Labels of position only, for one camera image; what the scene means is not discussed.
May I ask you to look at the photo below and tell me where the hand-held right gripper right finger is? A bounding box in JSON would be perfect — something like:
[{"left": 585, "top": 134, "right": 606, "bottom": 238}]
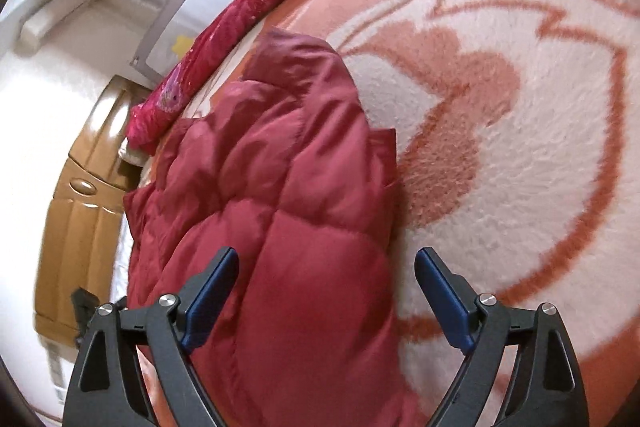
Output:
[{"left": 415, "top": 247, "right": 587, "bottom": 427}]

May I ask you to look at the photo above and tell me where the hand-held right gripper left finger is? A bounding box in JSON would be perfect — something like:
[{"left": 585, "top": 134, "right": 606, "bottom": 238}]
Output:
[{"left": 64, "top": 247, "right": 239, "bottom": 427}]

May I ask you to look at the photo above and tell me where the red quilted puffer jacket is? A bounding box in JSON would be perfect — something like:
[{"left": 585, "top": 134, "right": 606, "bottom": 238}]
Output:
[{"left": 122, "top": 28, "right": 426, "bottom": 427}]

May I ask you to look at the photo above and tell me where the grey striped pillow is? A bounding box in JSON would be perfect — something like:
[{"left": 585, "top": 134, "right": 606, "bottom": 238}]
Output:
[{"left": 111, "top": 187, "right": 135, "bottom": 305}]

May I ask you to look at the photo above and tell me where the wooden headboard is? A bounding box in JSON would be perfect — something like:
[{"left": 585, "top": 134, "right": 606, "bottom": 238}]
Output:
[{"left": 34, "top": 74, "right": 152, "bottom": 339}]

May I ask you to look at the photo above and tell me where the orange and white blanket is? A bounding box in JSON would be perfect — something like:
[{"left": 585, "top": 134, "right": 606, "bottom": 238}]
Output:
[{"left": 112, "top": 0, "right": 640, "bottom": 427}]

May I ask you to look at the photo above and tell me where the small white pillow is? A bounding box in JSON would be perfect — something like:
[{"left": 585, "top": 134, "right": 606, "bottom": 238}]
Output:
[{"left": 117, "top": 139, "right": 151, "bottom": 168}]

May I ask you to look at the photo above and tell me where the pink patterned rolled quilt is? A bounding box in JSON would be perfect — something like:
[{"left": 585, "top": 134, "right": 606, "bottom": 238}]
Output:
[{"left": 125, "top": 0, "right": 421, "bottom": 156}]

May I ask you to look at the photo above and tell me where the white wall air conditioner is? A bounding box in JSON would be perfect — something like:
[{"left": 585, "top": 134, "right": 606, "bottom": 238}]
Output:
[{"left": 20, "top": 0, "right": 97, "bottom": 51}]

